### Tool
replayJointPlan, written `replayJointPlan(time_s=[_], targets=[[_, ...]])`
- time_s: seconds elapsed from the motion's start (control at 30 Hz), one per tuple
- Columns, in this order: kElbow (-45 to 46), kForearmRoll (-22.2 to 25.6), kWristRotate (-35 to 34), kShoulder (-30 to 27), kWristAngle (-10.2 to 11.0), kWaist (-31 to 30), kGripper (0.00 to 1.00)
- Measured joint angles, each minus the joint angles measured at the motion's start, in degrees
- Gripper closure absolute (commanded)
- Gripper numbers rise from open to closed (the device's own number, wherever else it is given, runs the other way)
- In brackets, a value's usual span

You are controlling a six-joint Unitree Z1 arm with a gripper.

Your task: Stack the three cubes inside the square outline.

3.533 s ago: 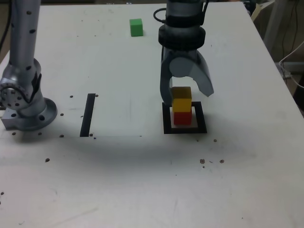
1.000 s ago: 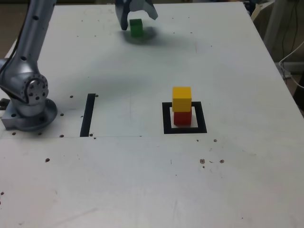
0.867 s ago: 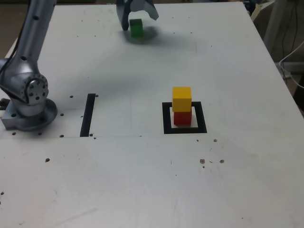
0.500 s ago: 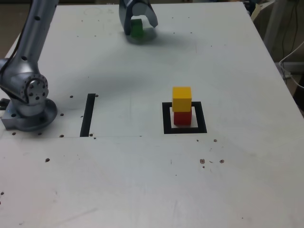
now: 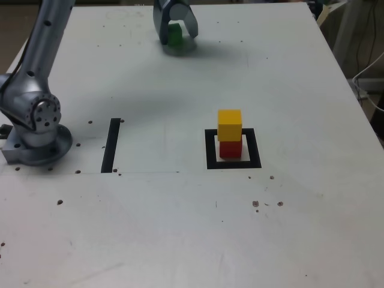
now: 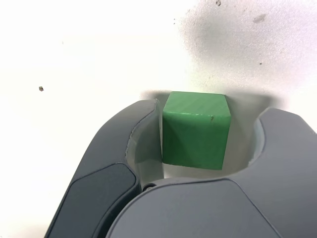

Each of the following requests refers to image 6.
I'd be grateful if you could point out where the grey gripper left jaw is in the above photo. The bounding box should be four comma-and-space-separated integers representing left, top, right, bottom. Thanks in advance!
45, 98, 166, 238

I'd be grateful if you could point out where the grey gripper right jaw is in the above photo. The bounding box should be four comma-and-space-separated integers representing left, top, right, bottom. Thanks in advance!
106, 107, 317, 238

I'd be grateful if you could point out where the green cube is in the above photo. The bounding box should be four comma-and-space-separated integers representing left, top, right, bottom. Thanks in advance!
161, 91, 232, 171

